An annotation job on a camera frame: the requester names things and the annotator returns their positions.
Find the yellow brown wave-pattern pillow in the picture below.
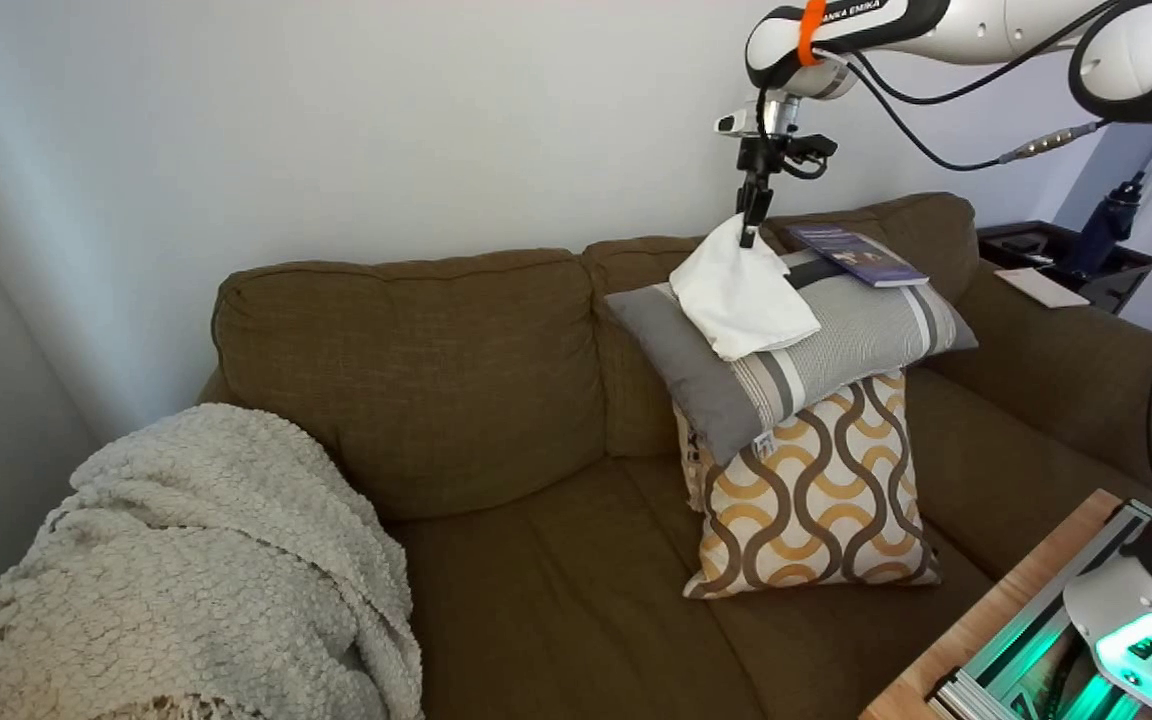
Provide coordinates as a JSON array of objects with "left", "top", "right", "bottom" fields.
[{"left": 670, "top": 370, "right": 942, "bottom": 604}]

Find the grey striped pillow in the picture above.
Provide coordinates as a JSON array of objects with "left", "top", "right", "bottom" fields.
[{"left": 601, "top": 249, "right": 982, "bottom": 472}]

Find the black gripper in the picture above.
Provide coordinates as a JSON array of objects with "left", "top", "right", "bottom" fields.
[{"left": 731, "top": 126, "right": 795, "bottom": 251}]

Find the wooden robot platform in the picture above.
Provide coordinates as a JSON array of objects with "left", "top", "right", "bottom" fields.
[{"left": 857, "top": 486, "right": 1127, "bottom": 720}]

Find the purple book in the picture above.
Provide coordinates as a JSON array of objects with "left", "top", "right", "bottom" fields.
[{"left": 787, "top": 221, "right": 934, "bottom": 294}]

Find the aluminium rail frame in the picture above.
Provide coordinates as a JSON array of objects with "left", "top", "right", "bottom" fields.
[{"left": 930, "top": 495, "right": 1152, "bottom": 720}]

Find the thin black cable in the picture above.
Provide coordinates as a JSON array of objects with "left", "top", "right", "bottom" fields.
[{"left": 844, "top": 51, "right": 1115, "bottom": 175}]

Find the brown fabric sofa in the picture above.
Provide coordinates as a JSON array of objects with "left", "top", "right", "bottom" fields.
[{"left": 195, "top": 188, "right": 1152, "bottom": 720}]

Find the dark spray bottle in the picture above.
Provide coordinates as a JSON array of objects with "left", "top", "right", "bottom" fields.
[{"left": 1084, "top": 169, "right": 1148, "bottom": 262}]

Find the black side table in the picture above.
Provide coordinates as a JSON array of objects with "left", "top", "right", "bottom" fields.
[{"left": 971, "top": 217, "right": 1152, "bottom": 321}]

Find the cream knitted blanket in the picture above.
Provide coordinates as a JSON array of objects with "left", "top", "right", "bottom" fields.
[{"left": 0, "top": 399, "right": 429, "bottom": 720}]

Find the white paper sheet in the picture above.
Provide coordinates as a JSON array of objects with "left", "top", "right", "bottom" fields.
[{"left": 992, "top": 265, "right": 1097, "bottom": 312}]

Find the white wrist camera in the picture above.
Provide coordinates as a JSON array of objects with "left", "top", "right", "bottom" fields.
[{"left": 711, "top": 102, "right": 795, "bottom": 144}]

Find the white towel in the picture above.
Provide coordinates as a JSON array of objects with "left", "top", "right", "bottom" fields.
[{"left": 663, "top": 214, "right": 822, "bottom": 370}]

